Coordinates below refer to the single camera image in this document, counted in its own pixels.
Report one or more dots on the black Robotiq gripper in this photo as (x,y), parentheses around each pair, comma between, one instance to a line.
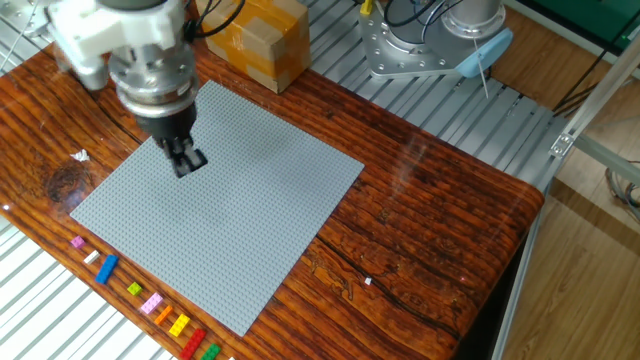
(167,127)

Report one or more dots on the small magenta Lego brick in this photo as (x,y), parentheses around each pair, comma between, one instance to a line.
(77,242)

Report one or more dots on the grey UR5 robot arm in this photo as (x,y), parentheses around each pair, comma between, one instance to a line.
(125,30)

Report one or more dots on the grey Lego baseplate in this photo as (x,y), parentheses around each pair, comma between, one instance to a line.
(230,215)

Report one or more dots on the thin white Lego brick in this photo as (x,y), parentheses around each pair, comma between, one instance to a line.
(91,257)

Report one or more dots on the long blue Lego brick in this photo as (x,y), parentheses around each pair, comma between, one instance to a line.
(107,269)

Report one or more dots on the small lime Lego brick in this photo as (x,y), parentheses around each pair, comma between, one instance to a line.
(134,288)

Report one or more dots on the pink Lego brick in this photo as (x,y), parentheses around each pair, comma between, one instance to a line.
(151,303)

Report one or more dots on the thin orange Lego brick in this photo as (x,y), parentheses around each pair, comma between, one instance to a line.
(163,315)

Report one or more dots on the yellow Lego brick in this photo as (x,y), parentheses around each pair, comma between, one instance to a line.
(179,325)

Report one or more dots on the long red Lego brick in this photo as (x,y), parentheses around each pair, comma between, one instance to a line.
(193,344)

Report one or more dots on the green Lego brick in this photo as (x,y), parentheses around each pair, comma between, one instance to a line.
(211,352)

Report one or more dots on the crumpled white paper scrap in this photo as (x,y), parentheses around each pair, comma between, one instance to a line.
(80,156)

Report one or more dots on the taped cardboard box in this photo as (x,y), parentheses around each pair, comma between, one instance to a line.
(260,45)

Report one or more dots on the aluminium cross beam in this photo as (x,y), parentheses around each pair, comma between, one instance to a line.
(610,160)

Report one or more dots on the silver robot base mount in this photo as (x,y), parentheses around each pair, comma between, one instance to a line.
(400,55)

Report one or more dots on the silver metal bracket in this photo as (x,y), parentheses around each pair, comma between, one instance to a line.
(561,145)

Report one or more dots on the aluminium frame post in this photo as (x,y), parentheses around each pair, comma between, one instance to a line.
(600,85)

